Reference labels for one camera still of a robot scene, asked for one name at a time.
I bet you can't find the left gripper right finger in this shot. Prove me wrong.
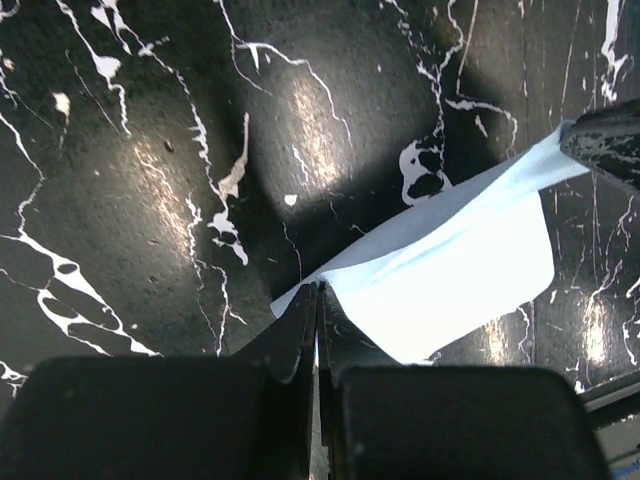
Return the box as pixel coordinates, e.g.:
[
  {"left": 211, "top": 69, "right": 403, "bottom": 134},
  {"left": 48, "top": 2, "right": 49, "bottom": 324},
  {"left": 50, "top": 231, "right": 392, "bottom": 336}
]
[{"left": 317, "top": 285, "right": 610, "bottom": 479}]

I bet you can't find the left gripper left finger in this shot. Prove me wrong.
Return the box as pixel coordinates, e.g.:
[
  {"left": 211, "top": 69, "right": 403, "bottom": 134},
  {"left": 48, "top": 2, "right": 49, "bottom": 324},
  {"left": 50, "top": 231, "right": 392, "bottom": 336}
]
[{"left": 1, "top": 285, "right": 318, "bottom": 479}]

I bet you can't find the light blue cleaning cloth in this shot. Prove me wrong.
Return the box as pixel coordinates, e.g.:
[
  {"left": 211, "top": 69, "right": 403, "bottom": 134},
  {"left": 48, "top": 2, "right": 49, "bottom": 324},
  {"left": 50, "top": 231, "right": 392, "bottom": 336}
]
[{"left": 269, "top": 121, "right": 594, "bottom": 365}]

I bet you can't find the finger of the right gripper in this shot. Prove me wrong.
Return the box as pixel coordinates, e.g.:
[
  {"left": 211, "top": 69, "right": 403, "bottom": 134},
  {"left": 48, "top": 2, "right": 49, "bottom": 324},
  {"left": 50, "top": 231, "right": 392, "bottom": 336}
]
[{"left": 560, "top": 99, "right": 640, "bottom": 193}]

